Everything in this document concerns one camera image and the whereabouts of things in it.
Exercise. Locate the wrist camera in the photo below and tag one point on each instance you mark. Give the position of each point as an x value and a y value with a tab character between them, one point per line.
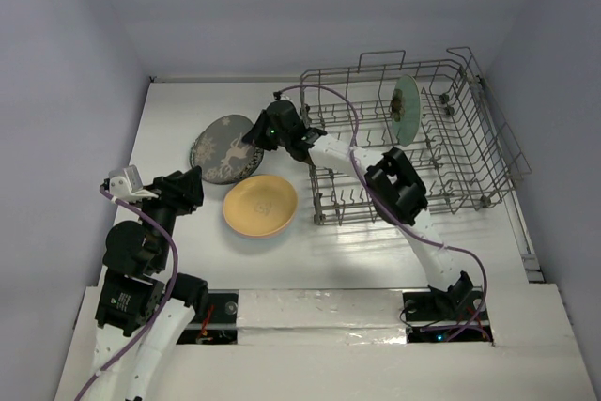
126	184
281	99

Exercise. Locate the yellow plate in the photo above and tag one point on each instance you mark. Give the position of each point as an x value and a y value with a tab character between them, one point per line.
260	207

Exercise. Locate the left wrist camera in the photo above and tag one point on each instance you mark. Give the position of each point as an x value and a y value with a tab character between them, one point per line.
126	184

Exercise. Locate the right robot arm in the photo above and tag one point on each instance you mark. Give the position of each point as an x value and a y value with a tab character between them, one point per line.
389	178

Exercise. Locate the green plate dark motif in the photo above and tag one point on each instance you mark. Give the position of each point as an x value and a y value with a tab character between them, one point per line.
405	110

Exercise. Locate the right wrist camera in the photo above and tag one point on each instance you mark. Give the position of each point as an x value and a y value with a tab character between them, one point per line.
281	99

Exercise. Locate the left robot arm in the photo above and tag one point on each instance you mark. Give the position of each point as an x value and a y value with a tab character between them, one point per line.
145	303

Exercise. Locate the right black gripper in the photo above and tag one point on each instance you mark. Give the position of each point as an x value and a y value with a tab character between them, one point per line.
262	128

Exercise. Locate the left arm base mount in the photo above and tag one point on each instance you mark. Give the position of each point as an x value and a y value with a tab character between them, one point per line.
218	325

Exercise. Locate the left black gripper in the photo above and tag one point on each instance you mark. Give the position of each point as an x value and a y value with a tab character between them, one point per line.
182	189

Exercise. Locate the dark olive plate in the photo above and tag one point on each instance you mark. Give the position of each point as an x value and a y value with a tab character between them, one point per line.
223	158

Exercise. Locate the teal patterned plate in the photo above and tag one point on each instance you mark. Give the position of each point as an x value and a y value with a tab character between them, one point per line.
192	152

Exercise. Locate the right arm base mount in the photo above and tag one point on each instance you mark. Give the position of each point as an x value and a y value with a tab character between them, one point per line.
457	315

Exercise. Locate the grey wire dish rack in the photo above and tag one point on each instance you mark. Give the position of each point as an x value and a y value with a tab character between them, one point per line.
464	150

